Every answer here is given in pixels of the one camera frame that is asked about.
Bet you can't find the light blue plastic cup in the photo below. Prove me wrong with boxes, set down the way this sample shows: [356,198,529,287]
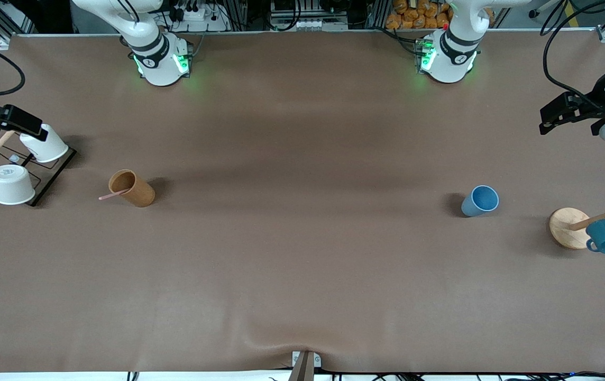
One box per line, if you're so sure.
[461,185,500,218]

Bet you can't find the black wire cup rack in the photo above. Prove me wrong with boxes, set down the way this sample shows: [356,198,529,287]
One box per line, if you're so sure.
[0,138,77,207]

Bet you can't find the bag of orange snacks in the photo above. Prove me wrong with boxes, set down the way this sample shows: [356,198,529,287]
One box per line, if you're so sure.
[385,0,495,30]

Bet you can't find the wooden mug tree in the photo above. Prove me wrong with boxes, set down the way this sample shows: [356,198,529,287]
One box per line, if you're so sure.
[548,188,605,250]

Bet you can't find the white power strip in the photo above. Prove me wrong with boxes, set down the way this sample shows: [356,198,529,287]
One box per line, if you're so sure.
[167,0,230,33]

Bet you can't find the white paper cup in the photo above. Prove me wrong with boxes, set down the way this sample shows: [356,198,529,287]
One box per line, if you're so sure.
[19,124,70,164]
[0,164,36,206]

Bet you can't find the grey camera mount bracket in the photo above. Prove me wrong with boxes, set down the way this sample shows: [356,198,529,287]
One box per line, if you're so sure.
[287,350,323,381]

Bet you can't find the brown paper cup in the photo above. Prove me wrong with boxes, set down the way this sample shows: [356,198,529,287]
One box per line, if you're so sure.
[108,169,156,208]

